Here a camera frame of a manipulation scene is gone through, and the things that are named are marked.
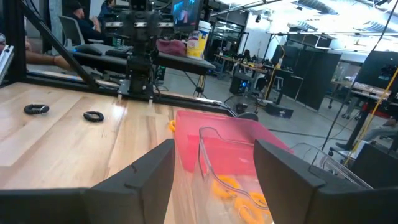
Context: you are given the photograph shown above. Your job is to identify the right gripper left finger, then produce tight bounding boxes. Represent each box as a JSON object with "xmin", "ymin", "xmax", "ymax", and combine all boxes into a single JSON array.
[{"xmin": 83, "ymin": 139, "xmax": 175, "ymax": 224}]

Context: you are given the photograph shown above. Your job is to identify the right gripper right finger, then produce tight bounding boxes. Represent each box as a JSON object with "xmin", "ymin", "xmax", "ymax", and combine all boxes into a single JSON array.
[{"xmin": 253, "ymin": 139, "xmax": 326, "ymax": 224}]

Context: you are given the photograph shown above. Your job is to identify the black keyboard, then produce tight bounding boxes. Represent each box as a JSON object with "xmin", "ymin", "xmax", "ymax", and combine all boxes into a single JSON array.
[{"xmin": 104, "ymin": 45, "xmax": 134, "ymax": 58}]

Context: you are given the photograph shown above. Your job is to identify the person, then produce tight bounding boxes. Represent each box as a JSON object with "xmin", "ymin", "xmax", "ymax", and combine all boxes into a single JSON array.
[
  {"xmin": 97, "ymin": 0, "xmax": 115, "ymax": 23},
  {"xmin": 0, "ymin": 32, "xmax": 72, "ymax": 71},
  {"xmin": 335, "ymin": 116, "xmax": 398, "ymax": 151},
  {"xmin": 63, "ymin": 0, "xmax": 105, "ymax": 44}
]

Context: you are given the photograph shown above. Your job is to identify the computer monitor on desk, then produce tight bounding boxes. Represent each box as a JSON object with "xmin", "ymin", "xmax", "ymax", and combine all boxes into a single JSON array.
[{"xmin": 171, "ymin": 0, "xmax": 203, "ymax": 32}]

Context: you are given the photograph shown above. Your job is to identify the black computer mouse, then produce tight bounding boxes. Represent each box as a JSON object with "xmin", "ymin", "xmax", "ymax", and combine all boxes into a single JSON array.
[{"xmin": 74, "ymin": 44, "xmax": 103, "ymax": 57}]

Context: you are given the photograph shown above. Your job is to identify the clear plastic bin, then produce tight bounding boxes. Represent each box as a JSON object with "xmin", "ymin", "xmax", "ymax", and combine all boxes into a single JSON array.
[{"xmin": 190, "ymin": 125, "xmax": 374, "ymax": 224}]

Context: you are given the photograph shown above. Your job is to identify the yellow wipes container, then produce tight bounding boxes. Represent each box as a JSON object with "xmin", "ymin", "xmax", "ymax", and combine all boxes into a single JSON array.
[{"xmin": 186, "ymin": 19, "xmax": 213, "ymax": 60}]

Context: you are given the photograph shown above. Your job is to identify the grey office chair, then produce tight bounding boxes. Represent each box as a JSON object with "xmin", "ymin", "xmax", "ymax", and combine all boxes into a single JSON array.
[{"xmin": 58, "ymin": 15, "xmax": 86, "ymax": 48}]

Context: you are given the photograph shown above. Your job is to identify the pink plastic bin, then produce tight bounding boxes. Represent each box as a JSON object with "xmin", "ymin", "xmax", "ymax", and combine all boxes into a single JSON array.
[{"xmin": 174, "ymin": 110, "xmax": 294, "ymax": 189}]

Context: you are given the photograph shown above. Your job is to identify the black floor fan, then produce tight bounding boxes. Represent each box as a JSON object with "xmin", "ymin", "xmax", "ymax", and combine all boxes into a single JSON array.
[{"xmin": 223, "ymin": 94, "xmax": 259, "ymax": 122}]

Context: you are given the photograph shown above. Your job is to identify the black partition cabinets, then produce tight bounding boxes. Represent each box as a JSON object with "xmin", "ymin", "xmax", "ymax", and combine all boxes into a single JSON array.
[{"xmin": 271, "ymin": 44, "xmax": 343, "ymax": 112}]

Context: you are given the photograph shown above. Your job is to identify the black computer tower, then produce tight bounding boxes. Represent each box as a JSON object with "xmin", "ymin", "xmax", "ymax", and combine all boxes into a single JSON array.
[{"xmin": 229, "ymin": 72, "xmax": 255, "ymax": 96}]

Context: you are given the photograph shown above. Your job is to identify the black aluminium table frame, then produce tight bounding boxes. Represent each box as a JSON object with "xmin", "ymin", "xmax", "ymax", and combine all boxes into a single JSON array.
[{"xmin": 2, "ymin": 0, "xmax": 238, "ymax": 116}]

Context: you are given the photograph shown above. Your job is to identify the yellow slanted cable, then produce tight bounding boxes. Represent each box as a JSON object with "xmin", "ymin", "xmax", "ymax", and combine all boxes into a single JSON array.
[{"xmin": 343, "ymin": 66, "xmax": 398, "ymax": 166}]

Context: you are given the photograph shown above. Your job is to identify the silver aluminium bracket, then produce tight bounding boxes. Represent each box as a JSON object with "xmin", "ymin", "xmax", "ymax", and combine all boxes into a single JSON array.
[{"xmin": 0, "ymin": 44, "xmax": 15, "ymax": 85}]

